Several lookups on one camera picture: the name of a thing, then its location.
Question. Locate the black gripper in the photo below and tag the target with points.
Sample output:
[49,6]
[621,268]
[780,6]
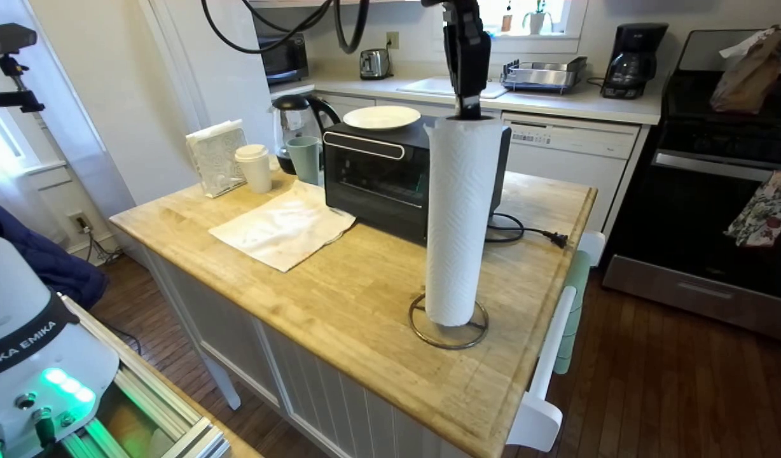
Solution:
[466,42]

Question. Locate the white paper towel roll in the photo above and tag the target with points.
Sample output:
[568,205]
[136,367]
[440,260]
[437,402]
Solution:
[459,221]

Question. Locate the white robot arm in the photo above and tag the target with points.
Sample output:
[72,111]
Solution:
[35,340]

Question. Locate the white kitchen sink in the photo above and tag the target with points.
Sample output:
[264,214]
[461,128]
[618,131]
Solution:
[443,88]

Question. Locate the white round plate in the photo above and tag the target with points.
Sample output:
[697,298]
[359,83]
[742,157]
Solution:
[379,119]

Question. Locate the small orange label bottle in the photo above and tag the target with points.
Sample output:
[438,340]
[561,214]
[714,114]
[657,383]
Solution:
[508,16]

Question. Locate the silver toaster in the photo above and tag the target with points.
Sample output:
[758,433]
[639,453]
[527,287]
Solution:
[376,65]

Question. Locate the white framed window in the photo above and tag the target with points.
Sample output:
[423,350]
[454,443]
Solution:
[532,16]

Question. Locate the white dishwasher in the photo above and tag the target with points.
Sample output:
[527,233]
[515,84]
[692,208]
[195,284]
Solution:
[568,162]

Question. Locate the black toaster oven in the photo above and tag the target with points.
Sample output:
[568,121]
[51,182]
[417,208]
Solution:
[372,182]

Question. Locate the black coffee maker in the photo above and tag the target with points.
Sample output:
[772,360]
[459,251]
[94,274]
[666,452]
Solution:
[635,60]

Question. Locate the glass kettle with black lid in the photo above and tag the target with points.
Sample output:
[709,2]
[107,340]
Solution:
[293,119]

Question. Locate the black microwave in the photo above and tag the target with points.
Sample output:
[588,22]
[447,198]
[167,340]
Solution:
[283,60]

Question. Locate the stained beige cloth placemat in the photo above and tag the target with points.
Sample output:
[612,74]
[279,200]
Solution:
[283,228]

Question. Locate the white cup with lid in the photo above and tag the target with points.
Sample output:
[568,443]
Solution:
[255,168]

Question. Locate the green hanging towel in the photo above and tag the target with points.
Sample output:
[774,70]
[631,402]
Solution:
[573,313]

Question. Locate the black kitchen stove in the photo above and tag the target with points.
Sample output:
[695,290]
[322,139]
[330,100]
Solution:
[704,212]

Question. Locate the wooden kitchen island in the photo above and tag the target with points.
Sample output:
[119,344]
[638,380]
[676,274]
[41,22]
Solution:
[348,340]

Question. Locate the brown paper bag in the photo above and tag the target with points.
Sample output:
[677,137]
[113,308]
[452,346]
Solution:
[747,78]

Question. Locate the white towel bar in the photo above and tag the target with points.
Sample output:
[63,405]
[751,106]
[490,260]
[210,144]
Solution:
[545,383]

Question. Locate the floral dish towel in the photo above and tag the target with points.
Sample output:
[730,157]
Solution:
[767,212]

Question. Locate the white wall outlet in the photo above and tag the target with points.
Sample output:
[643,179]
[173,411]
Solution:
[79,222]

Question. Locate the aluminium robot stand frame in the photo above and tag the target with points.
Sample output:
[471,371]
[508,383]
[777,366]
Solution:
[152,416]

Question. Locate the black camera on tripod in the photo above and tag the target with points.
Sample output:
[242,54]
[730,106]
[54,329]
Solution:
[12,67]

